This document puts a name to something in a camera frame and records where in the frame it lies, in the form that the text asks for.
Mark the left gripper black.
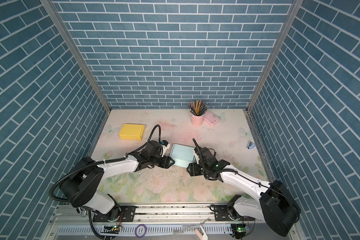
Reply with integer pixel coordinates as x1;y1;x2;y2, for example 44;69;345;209
148;154;177;169

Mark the light blue paper box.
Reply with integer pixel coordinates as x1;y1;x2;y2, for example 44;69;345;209
170;144;195;168

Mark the yellow paper box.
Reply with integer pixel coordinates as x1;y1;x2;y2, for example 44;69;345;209
119;124;145;141

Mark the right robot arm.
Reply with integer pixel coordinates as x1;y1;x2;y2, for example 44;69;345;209
187;146;301;237

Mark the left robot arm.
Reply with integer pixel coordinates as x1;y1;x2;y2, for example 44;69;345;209
50;141;175;219

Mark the pink flat paper box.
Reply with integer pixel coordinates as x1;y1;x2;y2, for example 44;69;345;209
203;111;220;127

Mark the pink metal pencil cup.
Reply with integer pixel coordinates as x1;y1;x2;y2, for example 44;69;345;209
191;114;204;127

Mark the coloured pencils bundle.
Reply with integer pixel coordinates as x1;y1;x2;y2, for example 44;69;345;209
188;100;209;117

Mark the white pink clip tool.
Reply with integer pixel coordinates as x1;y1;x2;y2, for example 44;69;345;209
194;225;208;240

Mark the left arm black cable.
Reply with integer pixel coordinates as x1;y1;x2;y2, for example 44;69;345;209
48;124;163;202

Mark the purple tape ring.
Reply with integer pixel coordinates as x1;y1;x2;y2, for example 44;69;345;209
134;224;148;239

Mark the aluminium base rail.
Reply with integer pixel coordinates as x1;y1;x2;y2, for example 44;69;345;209
41;203;304;240

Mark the aluminium corner post left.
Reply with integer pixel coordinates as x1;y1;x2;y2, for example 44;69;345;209
40;0;112;114

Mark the aluminium corner post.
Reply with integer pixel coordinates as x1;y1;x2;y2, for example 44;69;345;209
40;0;112;114
246;0;304;113

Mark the aluminium corner post right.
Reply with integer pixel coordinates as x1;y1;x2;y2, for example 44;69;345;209
246;0;304;113

